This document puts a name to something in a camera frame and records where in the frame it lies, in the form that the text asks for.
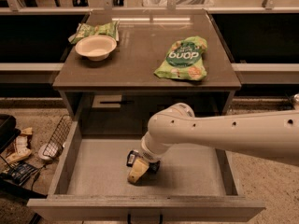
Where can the large green snack bag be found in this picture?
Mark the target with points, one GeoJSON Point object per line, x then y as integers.
{"type": "Point", "coordinates": [184, 60]}

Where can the black wire basket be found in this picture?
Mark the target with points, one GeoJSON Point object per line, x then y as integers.
{"type": "Point", "coordinates": [61, 132]}

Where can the white yellow snack packet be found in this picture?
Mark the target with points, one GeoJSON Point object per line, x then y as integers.
{"type": "Point", "coordinates": [20, 148]}

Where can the dark blue packet on floor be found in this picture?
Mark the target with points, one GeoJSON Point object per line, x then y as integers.
{"type": "Point", "coordinates": [18, 172]}

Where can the black bin at left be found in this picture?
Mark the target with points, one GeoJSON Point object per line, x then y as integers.
{"type": "Point", "coordinates": [8, 131]}

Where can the black basket at right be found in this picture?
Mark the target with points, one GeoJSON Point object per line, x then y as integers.
{"type": "Point", "coordinates": [291, 103]}

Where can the grey cabinet with counter top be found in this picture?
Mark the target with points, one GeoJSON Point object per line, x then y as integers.
{"type": "Point", "coordinates": [145, 37]}

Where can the small green snack bag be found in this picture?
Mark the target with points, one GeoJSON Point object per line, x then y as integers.
{"type": "Point", "coordinates": [85, 30]}

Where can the white round disc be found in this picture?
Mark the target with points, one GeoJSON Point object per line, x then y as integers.
{"type": "Point", "coordinates": [48, 152]}

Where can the open grey top drawer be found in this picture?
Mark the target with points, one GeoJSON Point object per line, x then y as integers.
{"type": "Point", "coordinates": [194, 183]}

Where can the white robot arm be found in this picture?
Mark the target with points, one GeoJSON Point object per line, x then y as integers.
{"type": "Point", "coordinates": [269, 135]}

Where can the dark blue rxbar wrapper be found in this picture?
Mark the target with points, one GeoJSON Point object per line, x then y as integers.
{"type": "Point", "coordinates": [134, 155]}

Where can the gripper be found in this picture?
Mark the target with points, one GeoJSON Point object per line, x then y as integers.
{"type": "Point", "coordinates": [151, 157]}

